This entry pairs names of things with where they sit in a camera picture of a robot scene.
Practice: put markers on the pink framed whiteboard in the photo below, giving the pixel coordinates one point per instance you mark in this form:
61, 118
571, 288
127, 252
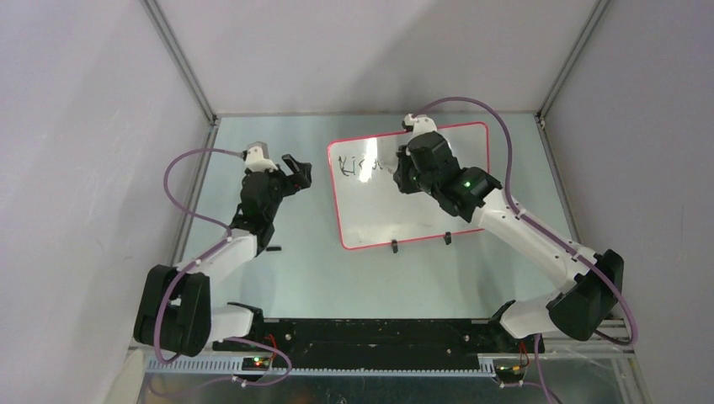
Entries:
370, 210

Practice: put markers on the circuit board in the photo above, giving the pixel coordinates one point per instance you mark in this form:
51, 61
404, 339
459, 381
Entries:
256, 364
510, 375

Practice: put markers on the left circuit board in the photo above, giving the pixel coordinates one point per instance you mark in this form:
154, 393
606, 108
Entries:
256, 364

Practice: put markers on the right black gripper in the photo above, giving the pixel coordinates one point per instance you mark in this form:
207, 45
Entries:
405, 159

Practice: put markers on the aluminium frame profile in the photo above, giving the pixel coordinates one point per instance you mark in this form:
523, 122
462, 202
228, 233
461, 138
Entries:
188, 340

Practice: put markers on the right circuit board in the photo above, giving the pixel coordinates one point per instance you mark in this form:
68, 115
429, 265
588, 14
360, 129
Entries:
510, 375

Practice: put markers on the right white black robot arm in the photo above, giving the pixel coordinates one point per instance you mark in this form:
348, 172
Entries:
585, 282

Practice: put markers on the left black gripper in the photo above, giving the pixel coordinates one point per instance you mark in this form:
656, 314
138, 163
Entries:
301, 178

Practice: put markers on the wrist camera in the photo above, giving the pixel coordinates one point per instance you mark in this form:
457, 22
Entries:
418, 124
256, 158

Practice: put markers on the white object at corner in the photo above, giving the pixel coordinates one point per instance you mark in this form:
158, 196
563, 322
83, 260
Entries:
127, 384

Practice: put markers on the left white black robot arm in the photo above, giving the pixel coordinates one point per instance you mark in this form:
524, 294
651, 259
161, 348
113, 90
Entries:
176, 312

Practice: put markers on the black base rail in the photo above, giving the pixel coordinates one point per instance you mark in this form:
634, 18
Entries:
389, 344

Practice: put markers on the wire whiteboard stand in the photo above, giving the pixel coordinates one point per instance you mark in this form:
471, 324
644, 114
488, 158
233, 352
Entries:
445, 239

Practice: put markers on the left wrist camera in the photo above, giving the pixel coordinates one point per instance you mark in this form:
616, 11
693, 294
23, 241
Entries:
256, 158

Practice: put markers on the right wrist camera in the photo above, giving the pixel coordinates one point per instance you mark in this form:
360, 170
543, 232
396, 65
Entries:
418, 124

